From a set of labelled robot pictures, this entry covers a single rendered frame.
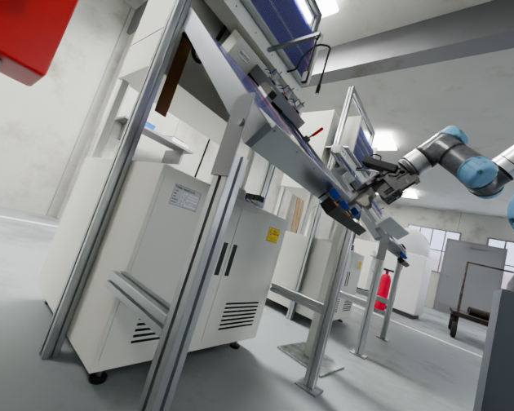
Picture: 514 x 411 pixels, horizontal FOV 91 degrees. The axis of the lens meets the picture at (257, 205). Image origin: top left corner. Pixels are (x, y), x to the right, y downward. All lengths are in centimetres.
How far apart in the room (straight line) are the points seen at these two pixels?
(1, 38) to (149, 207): 43
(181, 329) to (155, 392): 11
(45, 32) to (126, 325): 65
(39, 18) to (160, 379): 55
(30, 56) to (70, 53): 378
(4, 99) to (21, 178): 85
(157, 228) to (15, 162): 331
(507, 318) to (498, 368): 11
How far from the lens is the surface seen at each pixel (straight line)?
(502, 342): 81
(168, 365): 52
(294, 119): 131
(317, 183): 76
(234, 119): 52
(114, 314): 79
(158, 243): 76
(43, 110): 404
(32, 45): 47
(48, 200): 404
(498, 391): 82
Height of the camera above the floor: 50
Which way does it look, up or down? 7 degrees up
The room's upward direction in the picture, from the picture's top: 17 degrees clockwise
